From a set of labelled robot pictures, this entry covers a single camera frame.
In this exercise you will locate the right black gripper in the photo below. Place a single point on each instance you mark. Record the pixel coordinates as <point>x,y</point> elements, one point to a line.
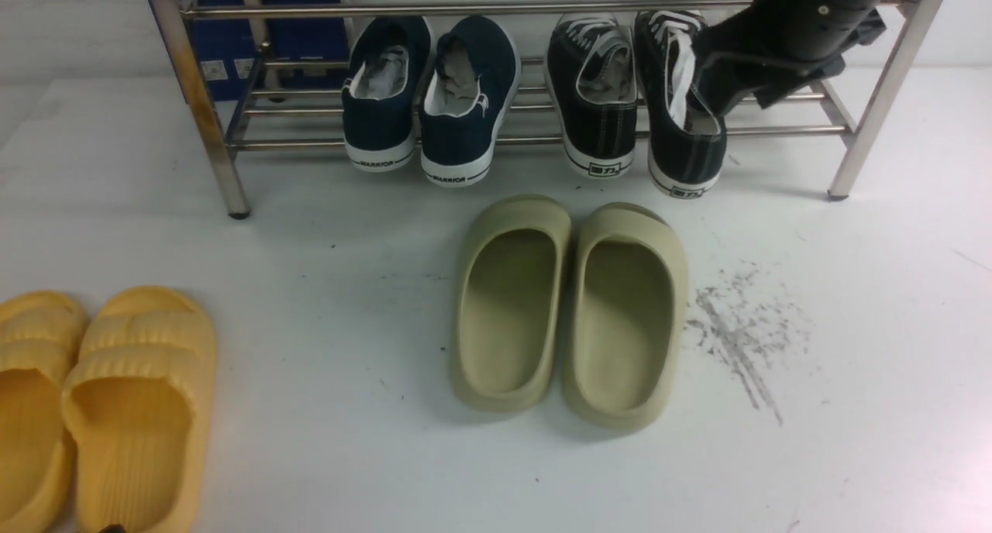
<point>775,47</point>

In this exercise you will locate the black canvas sneaker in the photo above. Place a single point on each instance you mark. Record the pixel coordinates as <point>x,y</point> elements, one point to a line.
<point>687,140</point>
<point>589,70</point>

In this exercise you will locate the stainless steel shoe rack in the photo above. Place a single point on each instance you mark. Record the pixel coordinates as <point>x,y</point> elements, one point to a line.
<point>223,142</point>

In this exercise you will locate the right navy canvas sneaker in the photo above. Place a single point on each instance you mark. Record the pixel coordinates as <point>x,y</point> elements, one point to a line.
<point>474,82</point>

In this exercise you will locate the navy canvas sneaker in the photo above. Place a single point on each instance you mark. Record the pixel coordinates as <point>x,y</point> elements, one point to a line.
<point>388,63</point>
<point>474,82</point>

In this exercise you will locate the right olive foam slide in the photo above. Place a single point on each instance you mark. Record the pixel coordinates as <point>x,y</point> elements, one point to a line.
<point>631,285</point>

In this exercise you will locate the olive foam slide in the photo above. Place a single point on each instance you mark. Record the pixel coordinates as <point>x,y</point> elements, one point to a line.
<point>631,285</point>
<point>508,292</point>

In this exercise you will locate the left navy canvas sneaker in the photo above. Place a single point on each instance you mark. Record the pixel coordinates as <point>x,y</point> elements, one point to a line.
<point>388,63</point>

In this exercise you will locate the left olive foam slide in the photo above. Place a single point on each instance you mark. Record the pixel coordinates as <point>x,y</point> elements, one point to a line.
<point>508,292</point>

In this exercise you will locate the right yellow rubber slide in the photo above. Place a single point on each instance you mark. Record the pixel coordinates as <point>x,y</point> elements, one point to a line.
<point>138,403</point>

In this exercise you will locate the yellow rubber slide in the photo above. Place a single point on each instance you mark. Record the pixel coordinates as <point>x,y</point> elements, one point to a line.
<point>40,336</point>
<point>138,403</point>

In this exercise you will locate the left yellow rubber slide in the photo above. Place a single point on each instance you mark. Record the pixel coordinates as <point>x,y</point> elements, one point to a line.
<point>40,336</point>

